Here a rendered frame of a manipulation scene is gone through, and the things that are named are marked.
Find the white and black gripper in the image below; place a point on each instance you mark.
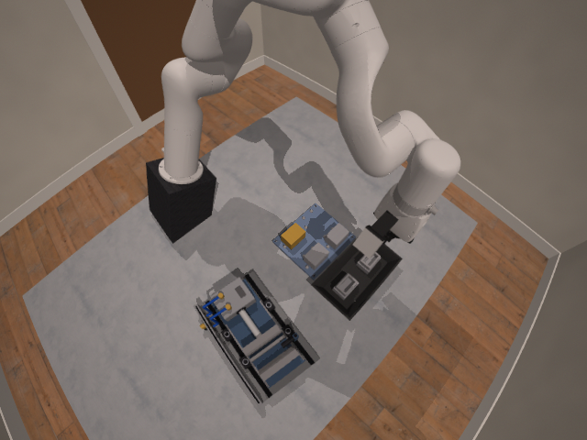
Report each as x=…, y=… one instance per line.
x=406, y=224

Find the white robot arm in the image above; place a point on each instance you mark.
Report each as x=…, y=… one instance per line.
x=214, y=32

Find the yellow-brown block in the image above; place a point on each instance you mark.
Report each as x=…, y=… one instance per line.
x=293, y=235

